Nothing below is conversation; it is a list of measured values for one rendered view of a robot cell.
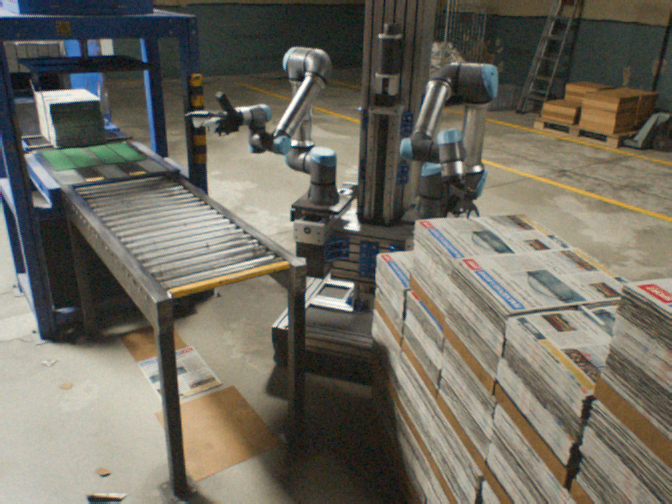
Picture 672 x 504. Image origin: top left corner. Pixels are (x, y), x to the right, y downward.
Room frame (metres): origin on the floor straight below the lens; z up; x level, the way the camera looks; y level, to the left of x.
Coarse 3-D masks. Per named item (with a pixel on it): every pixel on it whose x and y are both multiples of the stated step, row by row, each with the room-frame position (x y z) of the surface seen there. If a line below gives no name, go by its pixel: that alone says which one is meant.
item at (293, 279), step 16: (176, 176) 2.97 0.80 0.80; (192, 192) 2.73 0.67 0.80; (224, 208) 2.52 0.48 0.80; (240, 224) 2.33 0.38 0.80; (272, 240) 2.18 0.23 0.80; (288, 256) 2.03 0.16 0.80; (288, 272) 1.98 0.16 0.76; (304, 272) 1.97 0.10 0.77; (288, 288) 1.98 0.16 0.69; (304, 288) 1.97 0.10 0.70
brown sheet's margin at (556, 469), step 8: (496, 384) 1.17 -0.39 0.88; (496, 392) 1.17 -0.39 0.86; (496, 400) 1.17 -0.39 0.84; (504, 400) 1.13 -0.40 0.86; (504, 408) 1.13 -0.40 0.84; (512, 408) 1.10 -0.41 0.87; (512, 416) 1.10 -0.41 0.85; (520, 416) 1.07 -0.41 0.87; (520, 424) 1.06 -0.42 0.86; (528, 424) 1.04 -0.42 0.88; (520, 432) 1.06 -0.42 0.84; (528, 432) 1.03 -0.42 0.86; (528, 440) 1.03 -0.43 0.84; (536, 440) 1.00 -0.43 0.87; (536, 448) 1.00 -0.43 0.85; (544, 448) 0.97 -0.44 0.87; (544, 456) 0.97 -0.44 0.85; (552, 456) 0.95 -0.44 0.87; (552, 464) 0.94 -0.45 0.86; (560, 464) 0.92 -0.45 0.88; (552, 472) 0.94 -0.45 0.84; (560, 472) 0.92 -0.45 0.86; (568, 472) 0.90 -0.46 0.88; (576, 472) 0.91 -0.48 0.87; (560, 480) 0.91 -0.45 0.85; (568, 480) 0.90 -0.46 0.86
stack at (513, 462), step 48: (384, 288) 1.91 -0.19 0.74; (384, 336) 1.89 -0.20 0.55; (432, 336) 1.52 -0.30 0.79; (384, 384) 1.87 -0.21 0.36; (480, 384) 1.25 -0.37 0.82; (432, 432) 1.45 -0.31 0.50; (480, 432) 1.22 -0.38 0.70; (432, 480) 1.42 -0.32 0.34; (480, 480) 1.18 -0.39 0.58; (528, 480) 1.02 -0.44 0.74
